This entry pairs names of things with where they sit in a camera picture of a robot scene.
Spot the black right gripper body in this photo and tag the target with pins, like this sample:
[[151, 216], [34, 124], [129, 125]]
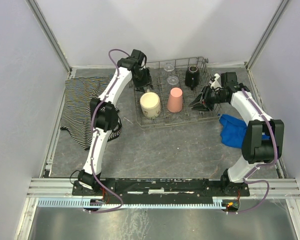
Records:
[[206, 97]]

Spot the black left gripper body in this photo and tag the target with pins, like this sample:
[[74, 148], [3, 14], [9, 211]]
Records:
[[142, 81]]

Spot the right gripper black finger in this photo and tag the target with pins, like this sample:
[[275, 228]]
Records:
[[198, 101], [200, 108]]

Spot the black mug cream inside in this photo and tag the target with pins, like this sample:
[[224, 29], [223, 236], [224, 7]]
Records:
[[192, 77]]

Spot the salmon pink plastic cup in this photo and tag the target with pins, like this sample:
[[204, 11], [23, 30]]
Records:
[[175, 100]]

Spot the christmas mug green inside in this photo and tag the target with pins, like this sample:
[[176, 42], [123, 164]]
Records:
[[150, 105]]

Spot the grey wire dish rack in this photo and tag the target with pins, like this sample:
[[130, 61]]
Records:
[[162, 88]]

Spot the clear plastic cup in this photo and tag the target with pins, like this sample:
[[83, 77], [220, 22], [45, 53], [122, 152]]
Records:
[[172, 80], [169, 68]]

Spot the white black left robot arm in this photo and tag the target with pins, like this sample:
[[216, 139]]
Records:
[[104, 116]]

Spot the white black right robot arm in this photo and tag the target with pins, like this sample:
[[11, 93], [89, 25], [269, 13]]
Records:
[[252, 159]]

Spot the blue microfibre cloth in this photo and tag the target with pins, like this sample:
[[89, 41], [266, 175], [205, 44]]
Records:
[[237, 134]]

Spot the striped cloth garment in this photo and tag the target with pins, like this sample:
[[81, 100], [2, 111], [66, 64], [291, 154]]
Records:
[[76, 114]]

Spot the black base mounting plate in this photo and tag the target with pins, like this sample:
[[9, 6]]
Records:
[[151, 190]]

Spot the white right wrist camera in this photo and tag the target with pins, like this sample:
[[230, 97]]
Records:
[[214, 81]]

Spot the light blue cable duct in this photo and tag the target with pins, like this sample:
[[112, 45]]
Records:
[[89, 203]]

